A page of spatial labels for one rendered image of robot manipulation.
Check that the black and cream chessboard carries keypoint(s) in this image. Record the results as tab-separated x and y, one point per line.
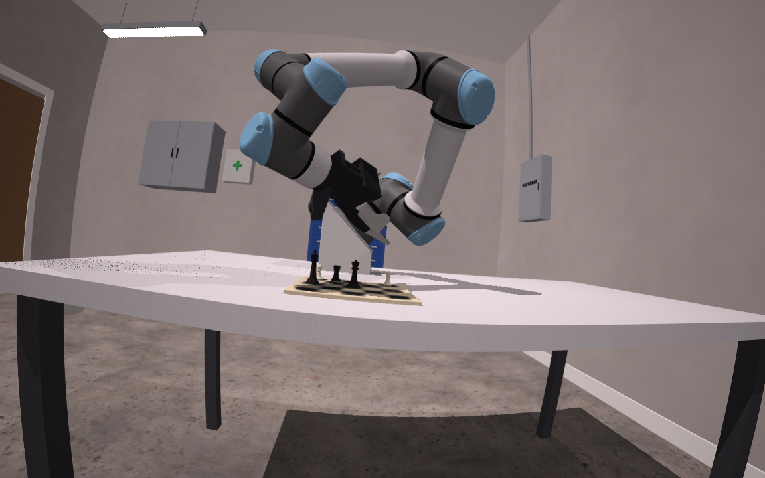
368	292

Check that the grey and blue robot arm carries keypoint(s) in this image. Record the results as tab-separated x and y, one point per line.
309	85

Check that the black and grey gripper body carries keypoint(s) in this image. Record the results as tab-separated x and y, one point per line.
353	183

